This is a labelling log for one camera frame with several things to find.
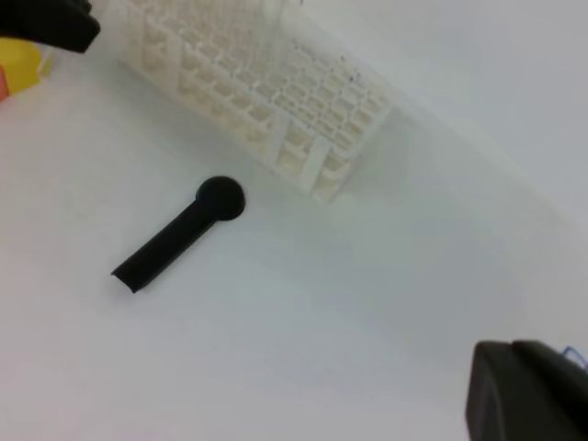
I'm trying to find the black scoop tool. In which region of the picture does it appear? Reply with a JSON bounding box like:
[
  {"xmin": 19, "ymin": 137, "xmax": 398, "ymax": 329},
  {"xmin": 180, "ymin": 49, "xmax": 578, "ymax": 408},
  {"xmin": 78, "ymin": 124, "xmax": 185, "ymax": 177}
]
[{"xmin": 112, "ymin": 175, "xmax": 246, "ymax": 293}]

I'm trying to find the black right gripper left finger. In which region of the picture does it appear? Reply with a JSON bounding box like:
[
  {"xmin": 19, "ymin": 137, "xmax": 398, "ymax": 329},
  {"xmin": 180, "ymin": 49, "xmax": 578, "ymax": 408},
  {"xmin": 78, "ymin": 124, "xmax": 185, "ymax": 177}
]
[{"xmin": 1, "ymin": 0, "xmax": 100, "ymax": 53}]

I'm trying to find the white test tube rack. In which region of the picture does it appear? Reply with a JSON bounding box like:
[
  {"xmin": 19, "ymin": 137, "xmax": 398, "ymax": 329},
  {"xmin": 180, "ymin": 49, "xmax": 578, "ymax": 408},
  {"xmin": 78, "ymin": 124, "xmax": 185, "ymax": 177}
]
[{"xmin": 107, "ymin": 1, "xmax": 392, "ymax": 201}]

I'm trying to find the orange foam cube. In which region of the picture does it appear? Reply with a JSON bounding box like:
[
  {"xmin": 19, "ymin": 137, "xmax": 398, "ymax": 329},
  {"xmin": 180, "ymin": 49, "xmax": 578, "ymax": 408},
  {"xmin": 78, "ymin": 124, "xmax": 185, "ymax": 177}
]
[{"xmin": 0, "ymin": 66, "xmax": 8, "ymax": 101}]

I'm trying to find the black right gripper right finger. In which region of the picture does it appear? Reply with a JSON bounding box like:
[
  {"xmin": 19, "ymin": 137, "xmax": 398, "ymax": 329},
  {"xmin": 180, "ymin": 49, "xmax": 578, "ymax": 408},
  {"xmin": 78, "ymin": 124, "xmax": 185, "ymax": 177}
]
[{"xmin": 465, "ymin": 340, "xmax": 587, "ymax": 440}]

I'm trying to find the yellow foam cube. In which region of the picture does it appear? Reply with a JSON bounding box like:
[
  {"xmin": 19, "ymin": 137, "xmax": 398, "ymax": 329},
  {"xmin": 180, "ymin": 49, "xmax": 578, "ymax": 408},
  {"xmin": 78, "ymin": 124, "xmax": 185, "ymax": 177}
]
[{"xmin": 1, "ymin": 38, "xmax": 52, "ymax": 97}]

